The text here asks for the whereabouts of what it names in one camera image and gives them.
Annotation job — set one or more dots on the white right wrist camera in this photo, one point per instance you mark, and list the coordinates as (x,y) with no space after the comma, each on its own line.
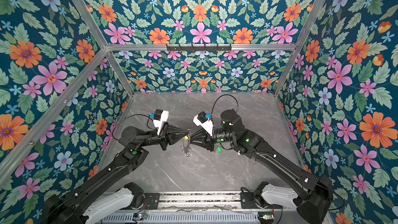
(205,122)

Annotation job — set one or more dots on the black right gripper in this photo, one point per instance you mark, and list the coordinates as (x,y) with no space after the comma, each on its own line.
(207,139)

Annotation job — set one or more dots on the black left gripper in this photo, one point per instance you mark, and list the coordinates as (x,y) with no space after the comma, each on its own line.
(174,134)

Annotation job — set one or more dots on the aluminium frame bars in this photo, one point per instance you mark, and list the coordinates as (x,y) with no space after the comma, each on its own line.
(69,67)

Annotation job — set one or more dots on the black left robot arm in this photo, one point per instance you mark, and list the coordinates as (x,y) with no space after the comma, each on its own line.
(133,155)

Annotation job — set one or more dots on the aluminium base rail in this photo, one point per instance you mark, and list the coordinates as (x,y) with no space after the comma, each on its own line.
(199,200)

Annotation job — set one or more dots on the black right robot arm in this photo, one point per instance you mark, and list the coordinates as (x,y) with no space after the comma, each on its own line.
(309,195)

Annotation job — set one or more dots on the silver keyring with red grip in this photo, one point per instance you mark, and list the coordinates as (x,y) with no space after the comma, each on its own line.
(186,147)

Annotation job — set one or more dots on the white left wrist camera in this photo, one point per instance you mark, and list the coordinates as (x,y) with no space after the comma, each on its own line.
(159,118)

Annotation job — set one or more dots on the white vented cable duct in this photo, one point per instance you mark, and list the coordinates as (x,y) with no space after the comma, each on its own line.
(180,218)

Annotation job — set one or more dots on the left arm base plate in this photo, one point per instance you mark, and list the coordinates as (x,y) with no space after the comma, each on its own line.
(147,201)

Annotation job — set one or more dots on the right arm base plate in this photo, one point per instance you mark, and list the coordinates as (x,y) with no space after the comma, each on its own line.
(247,201)

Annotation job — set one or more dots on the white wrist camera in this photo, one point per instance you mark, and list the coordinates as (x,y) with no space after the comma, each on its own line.
(205,122)
(159,118)

